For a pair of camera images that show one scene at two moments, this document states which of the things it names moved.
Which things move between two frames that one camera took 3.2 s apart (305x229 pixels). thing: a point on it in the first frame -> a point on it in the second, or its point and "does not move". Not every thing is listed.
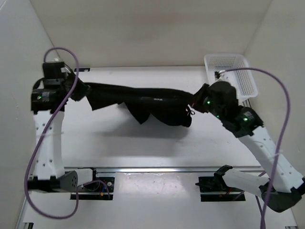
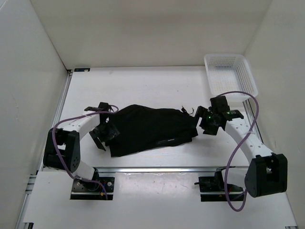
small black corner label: x=82 y=69 does not move
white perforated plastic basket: x=240 y=79 does not move
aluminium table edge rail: x=219 y=171 does not move
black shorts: x=157 y=106 -> x=137 y=127
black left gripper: x=83 y=90 -> x=113 y=132
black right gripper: x=197 y=98 -> x=202 y=112
